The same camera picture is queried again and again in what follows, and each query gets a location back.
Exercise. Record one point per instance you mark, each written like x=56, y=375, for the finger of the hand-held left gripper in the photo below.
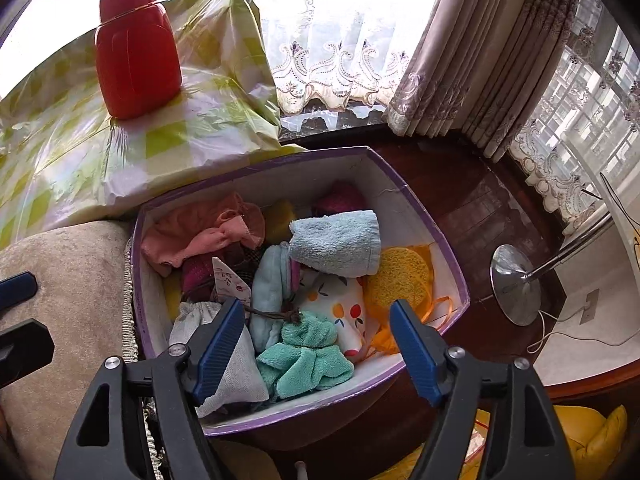
x=25, y=347
x=17, y=290

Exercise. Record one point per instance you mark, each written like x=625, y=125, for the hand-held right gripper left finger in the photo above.
x=220, y=345

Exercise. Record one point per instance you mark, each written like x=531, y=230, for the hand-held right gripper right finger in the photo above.
x=415, y=355

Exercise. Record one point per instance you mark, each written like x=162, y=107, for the floral satin pouch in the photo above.
x=227, y=280

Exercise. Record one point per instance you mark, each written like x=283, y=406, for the light blue plush toy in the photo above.
x=267, y=290

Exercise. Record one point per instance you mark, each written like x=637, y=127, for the orange organza bag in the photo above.
x=400, y=275

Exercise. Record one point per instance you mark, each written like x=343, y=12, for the teal terry towel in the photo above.
x=305, y=360

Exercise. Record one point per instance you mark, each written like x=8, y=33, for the white fruit print pouch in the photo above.
x=340, y=310

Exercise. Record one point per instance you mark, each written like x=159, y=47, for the peach pink cloth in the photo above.
x=190, y=230

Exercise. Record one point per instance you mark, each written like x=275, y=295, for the light blue towel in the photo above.
x=335, y=245

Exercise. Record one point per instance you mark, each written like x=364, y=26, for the purple cardboard box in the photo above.
x=400, y=200

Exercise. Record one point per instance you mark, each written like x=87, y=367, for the magenta knit sock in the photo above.
x=340, y=200

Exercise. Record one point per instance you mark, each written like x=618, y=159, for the clear plastic bag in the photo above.
x=475, y=440

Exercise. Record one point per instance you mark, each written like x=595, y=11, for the chrome floor lamp base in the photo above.
x=515, y=285

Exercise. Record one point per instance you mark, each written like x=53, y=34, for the metal floor outlet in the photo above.
x=590, y=305

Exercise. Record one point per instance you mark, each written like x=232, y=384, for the green checkered plastic tablecloth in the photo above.
x=150, y=150

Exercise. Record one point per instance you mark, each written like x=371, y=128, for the yellow glossy cushion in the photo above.
x=590, y=440

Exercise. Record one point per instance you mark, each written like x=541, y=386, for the white lace curtain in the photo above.
x=560, y=160
x=325, y=70

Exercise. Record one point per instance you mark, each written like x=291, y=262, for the dark marble window sill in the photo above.
x=325, y=122

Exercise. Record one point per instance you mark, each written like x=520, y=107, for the white curved panel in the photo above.
x=622, y=220

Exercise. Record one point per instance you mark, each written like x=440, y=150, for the red plastic bottle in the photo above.
x=137, y=60

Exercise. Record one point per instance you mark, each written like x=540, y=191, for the beige embroidered curtain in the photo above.
x=475, y=60

